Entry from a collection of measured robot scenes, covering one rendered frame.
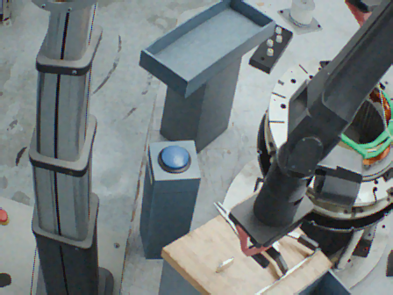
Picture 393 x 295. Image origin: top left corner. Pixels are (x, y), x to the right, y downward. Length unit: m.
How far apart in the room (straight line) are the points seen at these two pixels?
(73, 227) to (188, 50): 0.41
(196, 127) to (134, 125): 1.11
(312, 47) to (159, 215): 0.69
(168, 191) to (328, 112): 0.55
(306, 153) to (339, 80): 0.11
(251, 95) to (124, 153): 0.92
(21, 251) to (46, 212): 0.52
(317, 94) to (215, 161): 0.84
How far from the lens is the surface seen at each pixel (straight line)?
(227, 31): 1.76
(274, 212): 1.18
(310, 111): 1.06
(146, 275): 1.72
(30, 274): 2.29
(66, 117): 1.58
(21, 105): 2.96
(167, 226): 1.64
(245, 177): 1.84
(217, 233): 1.44
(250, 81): 2.01
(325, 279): 1.46
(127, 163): 2.82
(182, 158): 1.54
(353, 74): 1.03
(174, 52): 1.71
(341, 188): 1.15
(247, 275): 1.41
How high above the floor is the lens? 2.27
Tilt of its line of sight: 52 degrees down
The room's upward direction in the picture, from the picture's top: 11 degrees clockwise
